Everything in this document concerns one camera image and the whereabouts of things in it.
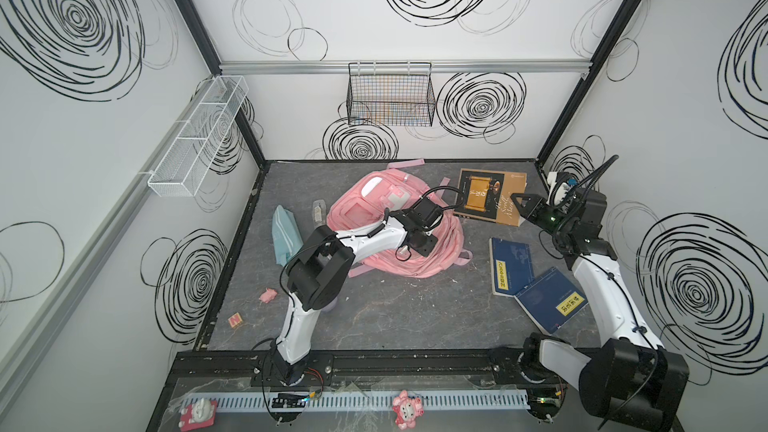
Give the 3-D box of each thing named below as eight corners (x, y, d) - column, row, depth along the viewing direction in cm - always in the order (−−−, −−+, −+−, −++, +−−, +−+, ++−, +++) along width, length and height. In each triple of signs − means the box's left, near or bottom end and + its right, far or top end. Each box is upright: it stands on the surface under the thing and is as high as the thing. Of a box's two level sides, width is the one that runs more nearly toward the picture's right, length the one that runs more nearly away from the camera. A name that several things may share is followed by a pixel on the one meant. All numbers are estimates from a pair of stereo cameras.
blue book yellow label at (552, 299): (550, 335, 81) (553, 333, 79) (515, 296, 87) (517, 293, 86) (586, 304, 86) (590, 301, 84) (550, 269, 93) (553, 266, 91)
